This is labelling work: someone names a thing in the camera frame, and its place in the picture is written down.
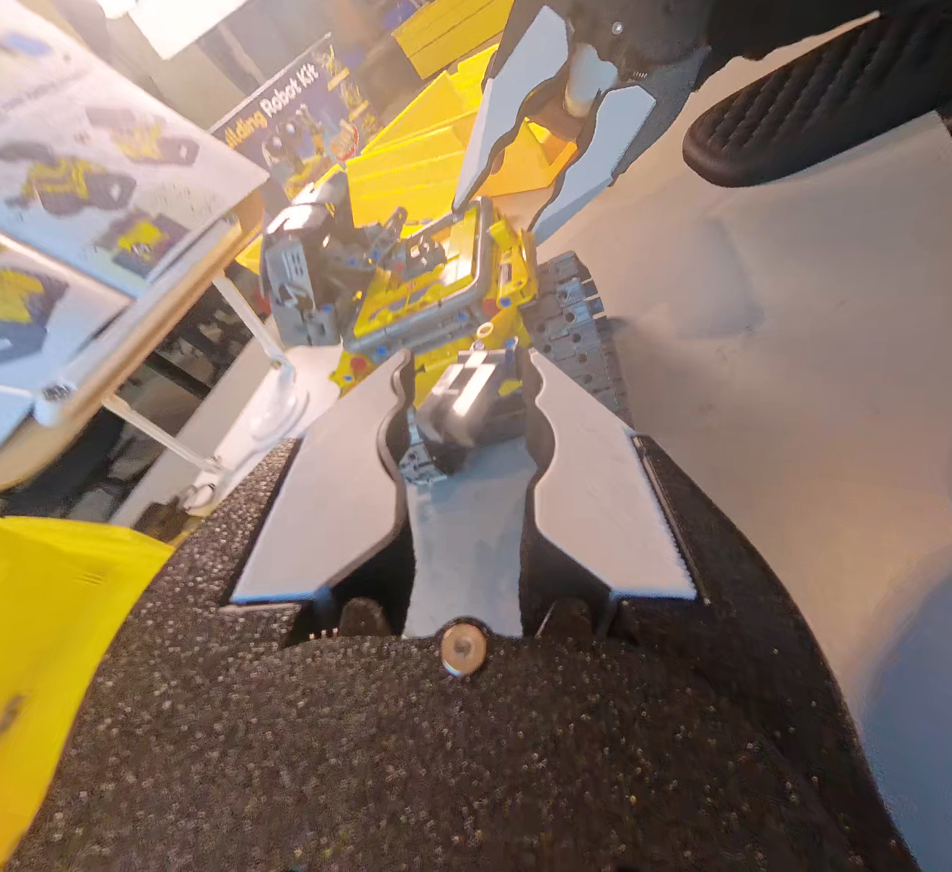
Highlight yellow brick toy robot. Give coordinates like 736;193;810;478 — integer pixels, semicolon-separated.
259;173;635;488

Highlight white book stand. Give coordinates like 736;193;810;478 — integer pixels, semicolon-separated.
0;176;312;520

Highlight stacked yellow bins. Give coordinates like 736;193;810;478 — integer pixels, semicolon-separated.
390;0;544;81

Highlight black chair armrest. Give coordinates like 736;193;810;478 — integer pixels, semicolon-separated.
682;9;952;189

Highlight yellow plastic storage bin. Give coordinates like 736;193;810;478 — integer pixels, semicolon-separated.
237;110;583;280
357;43;507;144
0;515;177;860

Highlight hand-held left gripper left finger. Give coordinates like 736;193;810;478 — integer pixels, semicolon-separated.
229;349;416;637

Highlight blue robot kit box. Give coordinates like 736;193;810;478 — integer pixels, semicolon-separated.
208;32;382;200

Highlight grey desk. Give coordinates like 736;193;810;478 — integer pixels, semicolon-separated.
112;110;952;872

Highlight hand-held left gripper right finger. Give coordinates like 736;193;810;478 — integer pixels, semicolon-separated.
519;349;708;637

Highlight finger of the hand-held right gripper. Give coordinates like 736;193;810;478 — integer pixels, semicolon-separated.
452;4;572;213
532;84;657;250

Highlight open instruction booklet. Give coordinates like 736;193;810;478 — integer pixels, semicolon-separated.
0;0;270;442

